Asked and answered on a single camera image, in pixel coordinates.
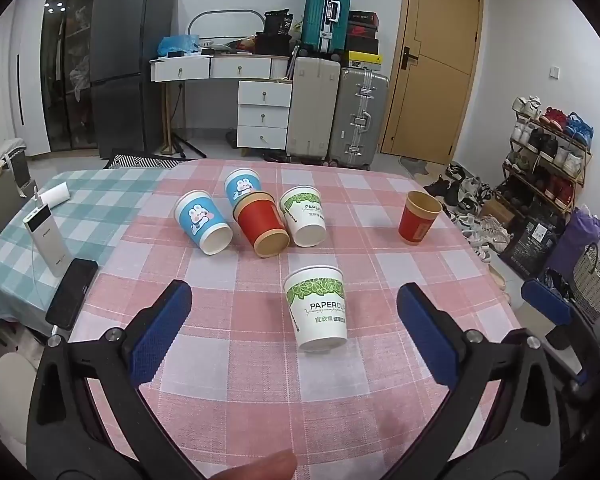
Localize person's left hand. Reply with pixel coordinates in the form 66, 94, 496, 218
204, 450, 299, 480

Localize white round stool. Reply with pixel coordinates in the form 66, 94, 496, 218
0, 350, 46, 413

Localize black tripod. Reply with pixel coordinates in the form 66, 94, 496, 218
166, 85, 208, 160

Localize pink checked tablecloth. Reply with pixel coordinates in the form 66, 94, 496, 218
67, 159, 531, 480

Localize green checked tablecloth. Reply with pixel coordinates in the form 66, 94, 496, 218
0, 167, 170, 322

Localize grey door mat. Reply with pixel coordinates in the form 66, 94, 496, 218
398, 155, 433, 178

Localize teal suitcase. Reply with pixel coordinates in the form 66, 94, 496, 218
300, 0, 353, 57

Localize striped floor mat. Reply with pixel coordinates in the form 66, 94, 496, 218
102, 149, 197, 171

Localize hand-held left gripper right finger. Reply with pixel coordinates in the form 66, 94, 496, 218
384, 282, 577, 480

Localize black printed bag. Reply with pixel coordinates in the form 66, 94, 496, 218
499, 199, 567, 279

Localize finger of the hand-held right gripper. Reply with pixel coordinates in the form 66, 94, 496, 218
521, 279, 581, 352

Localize black smartphone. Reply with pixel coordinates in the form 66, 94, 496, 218
45, 258, 100, 332

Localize rows of assorted shoes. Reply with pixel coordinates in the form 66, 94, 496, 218
502, 95, 595, 206

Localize yellow black shoe box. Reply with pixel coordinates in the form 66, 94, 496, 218
341, 51, 383, 70

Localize red paper cup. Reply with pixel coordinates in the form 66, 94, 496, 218
398, 191, 443, 246
231, 191, 291, 259

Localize white green leaf paper cup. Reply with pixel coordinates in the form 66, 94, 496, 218
279, 185, 328, 248
283, 265, 349, 353

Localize white drawer desk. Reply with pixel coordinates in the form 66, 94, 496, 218
148, 51, 295, 152

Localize purple bag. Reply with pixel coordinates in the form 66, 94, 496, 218
545, 205, 600, 281

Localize small white box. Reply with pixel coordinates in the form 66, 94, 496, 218
38, 183, 71, 209

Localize black refrigerator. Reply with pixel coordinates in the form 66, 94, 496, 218
89, 0, 176, 160

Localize white hoop mirror frame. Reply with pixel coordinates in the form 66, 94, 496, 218
187, 9, 265, 41

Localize wooden door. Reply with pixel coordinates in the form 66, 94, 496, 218
377, 0, 483, 166

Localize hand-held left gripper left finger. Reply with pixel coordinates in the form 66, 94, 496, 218
26, 280, 216, 480

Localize pile of loose shoes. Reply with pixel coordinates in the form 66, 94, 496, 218
422, 161, 512, 263

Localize silver suitcase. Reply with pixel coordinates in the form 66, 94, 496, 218
328, 67, 390, 171

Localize wooden shoe rack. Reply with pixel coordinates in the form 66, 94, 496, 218
500, 105, 593, 216

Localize black paper bag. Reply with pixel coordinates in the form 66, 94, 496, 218
263, 9, 294, 36

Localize wicker basket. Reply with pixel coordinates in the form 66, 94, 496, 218
572, 242, 600, 323

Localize beige suitcase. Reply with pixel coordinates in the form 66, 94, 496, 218
285, 55, 342, 163

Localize white power bank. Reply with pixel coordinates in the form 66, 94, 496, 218
22, 203, 72, 279

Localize blue bunny paper cup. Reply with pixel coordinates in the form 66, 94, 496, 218
224, 168, 262, 208
173, 189, 234, 257

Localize blue plastic bag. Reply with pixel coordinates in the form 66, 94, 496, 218
157, 34, 201, 57

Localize dark glass cabinet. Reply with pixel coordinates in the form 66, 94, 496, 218
39, 0, 104, 152

